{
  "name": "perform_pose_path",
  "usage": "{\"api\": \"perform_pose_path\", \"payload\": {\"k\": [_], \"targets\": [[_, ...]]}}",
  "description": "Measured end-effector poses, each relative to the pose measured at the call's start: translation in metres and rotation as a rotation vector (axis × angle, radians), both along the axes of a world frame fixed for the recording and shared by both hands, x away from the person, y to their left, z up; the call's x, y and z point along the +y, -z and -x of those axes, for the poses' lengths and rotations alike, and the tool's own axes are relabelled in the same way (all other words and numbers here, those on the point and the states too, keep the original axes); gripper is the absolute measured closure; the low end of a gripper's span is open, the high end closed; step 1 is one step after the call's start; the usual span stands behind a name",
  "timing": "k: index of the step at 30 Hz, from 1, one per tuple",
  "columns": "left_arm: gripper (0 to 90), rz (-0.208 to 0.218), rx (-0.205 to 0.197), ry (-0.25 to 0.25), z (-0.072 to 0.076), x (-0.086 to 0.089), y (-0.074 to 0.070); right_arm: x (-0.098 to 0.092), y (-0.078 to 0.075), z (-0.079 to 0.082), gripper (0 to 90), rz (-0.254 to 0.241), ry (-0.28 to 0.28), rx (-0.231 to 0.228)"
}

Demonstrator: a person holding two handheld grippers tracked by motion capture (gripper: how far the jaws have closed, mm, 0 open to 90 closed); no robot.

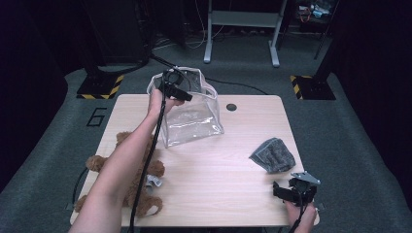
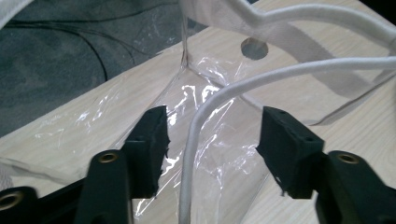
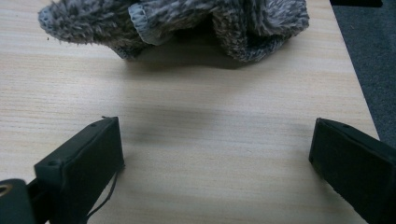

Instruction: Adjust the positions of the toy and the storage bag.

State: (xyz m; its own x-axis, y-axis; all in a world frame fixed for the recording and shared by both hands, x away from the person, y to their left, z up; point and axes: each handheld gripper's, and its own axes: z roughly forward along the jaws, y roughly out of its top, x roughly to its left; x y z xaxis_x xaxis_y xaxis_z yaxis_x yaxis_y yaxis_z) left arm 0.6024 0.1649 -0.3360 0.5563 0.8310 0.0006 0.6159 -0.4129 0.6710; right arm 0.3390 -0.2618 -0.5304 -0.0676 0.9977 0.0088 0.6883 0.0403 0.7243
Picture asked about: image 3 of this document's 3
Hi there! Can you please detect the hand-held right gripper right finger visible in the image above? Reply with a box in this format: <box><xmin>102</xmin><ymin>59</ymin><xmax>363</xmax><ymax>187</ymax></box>
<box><xmin>308</xmin><ymin>117</ymin><xmax>396</xmax><ymax>224</ymax></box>

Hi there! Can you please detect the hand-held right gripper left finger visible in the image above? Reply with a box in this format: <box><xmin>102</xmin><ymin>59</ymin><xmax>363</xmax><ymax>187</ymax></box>
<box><xmin>34</xmin><ymin>116</ymin><xmax>125</xmax><ymax>224</ymax></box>

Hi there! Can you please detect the grey fluffy cloth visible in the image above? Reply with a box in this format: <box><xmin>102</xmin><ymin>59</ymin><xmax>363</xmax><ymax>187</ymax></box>
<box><xmin>37</xmin><ymin>0</ymin><xmax>311</xmax><ymax>63</ymax></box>

